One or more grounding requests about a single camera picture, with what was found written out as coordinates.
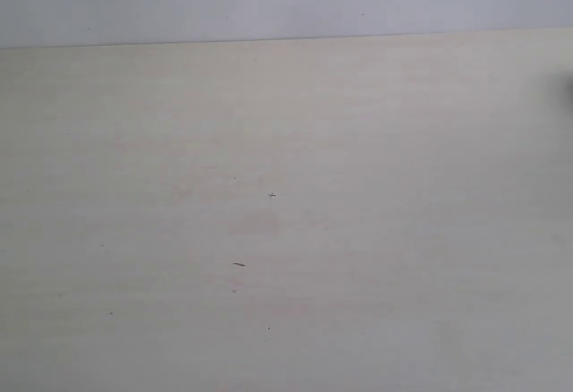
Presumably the black sleeve forearm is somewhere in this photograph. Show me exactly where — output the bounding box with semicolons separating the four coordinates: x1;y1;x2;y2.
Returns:
550;71;573;116

